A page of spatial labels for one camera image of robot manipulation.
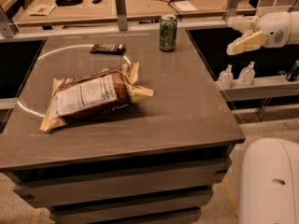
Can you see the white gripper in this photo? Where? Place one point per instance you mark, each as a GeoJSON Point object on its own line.
{"type": "Point", "coordinates": [275, 27]}

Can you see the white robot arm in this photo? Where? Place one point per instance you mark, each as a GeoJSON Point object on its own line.
{"type": "Point", "coordinates": [269, 183]}

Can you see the dark blue can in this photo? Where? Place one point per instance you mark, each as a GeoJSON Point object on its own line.
{"type": "Point", "coordinates": [294, 72]}

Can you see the green soda can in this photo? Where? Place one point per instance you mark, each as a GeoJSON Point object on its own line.
{"type": "Point", "coordinates": [168, 32]}

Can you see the clear sanitizer bottle right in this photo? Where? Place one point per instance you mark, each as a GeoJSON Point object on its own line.
{"type": "Point", "coordinates": [247, 74]}

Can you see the clear sanitizer bottle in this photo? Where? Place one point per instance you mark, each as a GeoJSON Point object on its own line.
{"type": "Point", "coordinates": [225, 78]}
{"type": "Point", "coordinates": [247, 74]}

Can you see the clear sanitizer bottle left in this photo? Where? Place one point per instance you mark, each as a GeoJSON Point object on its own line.
{"type": "Point", "coordinates": [225, 78]}

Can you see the white paper sheet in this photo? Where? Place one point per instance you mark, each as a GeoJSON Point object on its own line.
{"type": "Point", "coordinates": [185, 6]}

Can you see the dark chocolate bar wrapper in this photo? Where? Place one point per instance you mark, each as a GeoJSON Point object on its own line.
{"type": "Point", "coordinates": [118, 49]}

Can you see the small dark remote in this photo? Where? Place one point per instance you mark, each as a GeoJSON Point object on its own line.
{"type": "Point", "coordinates": [96, 1]}

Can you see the grey drawer cabinet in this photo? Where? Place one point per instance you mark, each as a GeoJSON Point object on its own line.
{"type": "Point", "coordinates": [150, 163]}

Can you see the black object on desk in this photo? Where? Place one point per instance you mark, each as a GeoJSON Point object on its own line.
{"type": "Point", "coordinates": [66, 3]}

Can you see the brown chip bag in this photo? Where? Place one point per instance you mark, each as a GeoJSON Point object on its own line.
{"type": "Point", "coordinates": [109, 89]}

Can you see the small paper packet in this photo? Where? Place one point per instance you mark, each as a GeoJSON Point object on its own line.
{"type": "Point", "coordinates": [40, 10]}

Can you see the metal bracket post middle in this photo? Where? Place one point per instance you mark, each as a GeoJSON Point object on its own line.
{"type": "Point", "coordinates": [121, 14]}

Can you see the metal bracket post left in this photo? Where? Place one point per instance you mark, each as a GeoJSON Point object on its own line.
{"type": "Point", "coordinates": [6, 27]}

